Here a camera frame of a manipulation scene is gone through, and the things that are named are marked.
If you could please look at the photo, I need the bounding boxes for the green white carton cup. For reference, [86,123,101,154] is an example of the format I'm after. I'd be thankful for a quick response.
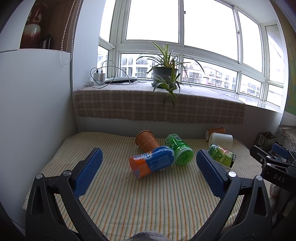
[207,144,236,168]

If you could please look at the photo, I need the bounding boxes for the green cut bottle cup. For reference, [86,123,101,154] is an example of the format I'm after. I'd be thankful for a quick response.
[165,133,194,166]

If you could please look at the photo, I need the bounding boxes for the orange paper cup far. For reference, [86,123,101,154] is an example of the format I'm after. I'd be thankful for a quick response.
[205,127,225,141]

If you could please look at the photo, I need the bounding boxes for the orange paper cup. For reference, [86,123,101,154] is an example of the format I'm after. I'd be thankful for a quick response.
[135,130,160,153]
[205,127,225,141]

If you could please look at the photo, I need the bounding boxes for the blue orange cut bottle cup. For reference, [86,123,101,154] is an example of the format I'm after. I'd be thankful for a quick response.
[129,146,175,179]

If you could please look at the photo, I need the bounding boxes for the orange paper cup near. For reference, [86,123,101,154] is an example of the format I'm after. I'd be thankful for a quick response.
[135,130,160,153]

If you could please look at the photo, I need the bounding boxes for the white lace side table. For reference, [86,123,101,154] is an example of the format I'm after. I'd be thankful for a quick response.
[275,111,296,151]

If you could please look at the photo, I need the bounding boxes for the green paper bag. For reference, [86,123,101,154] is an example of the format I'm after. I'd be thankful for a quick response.
[254,131,276,149]

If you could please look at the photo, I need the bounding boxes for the striped mattress cover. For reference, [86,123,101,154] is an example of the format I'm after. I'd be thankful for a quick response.
[22,131,273,241]

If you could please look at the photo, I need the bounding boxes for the plaid windowsill cloth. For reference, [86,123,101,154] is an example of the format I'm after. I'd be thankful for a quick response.
[74,83,245,125]

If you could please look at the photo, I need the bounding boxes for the white charger plugs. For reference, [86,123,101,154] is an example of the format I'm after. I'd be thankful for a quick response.
[90,70,105,86]

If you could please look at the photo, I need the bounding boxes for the dark flat tray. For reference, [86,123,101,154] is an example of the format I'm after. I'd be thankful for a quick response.
[104,77,137,84]

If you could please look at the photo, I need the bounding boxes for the potted spider plant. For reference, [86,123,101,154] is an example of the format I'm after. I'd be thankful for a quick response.
[136,41,206,110]

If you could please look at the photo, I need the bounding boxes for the small dark bottle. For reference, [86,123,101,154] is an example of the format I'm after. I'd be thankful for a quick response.
[39,34,52,49]

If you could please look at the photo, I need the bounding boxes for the beaded blind cord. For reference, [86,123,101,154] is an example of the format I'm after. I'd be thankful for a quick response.
[60,0,77,65]

